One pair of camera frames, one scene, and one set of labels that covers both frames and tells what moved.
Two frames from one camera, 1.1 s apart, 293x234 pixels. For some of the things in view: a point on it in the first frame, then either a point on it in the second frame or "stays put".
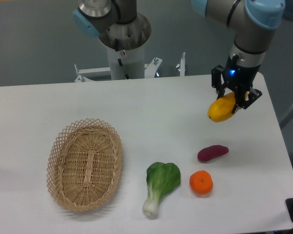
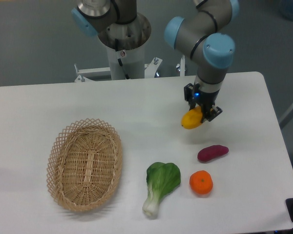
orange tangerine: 201,182 stays put
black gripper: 238,77 -> 195,94
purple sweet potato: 211,152 stays put
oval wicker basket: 84,163 stays put
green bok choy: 162,178 stays put
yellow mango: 220,108 -> 192,118
